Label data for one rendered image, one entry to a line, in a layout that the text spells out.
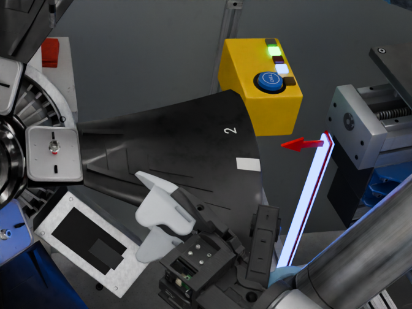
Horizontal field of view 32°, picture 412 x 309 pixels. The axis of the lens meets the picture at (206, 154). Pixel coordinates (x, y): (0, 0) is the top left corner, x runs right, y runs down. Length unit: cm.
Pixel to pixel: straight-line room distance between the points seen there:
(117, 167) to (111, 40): 82
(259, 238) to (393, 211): 15
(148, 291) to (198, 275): 145
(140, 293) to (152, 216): 141
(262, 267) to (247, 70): 51
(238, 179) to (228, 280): 18
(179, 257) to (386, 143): 65
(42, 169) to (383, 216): 38
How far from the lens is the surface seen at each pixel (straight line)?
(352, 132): 134
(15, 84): 84
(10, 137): 81
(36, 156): 87
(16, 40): 85
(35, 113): 97
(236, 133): 94
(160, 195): 79
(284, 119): 122
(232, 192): 90
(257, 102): 118
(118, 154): 88
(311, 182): 100
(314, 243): 241
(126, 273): 100
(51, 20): 75
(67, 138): 90
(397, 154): 137
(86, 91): 175
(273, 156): 203
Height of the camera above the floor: 181
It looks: 44 degrees down
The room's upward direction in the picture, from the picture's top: 11 degrees clockwise
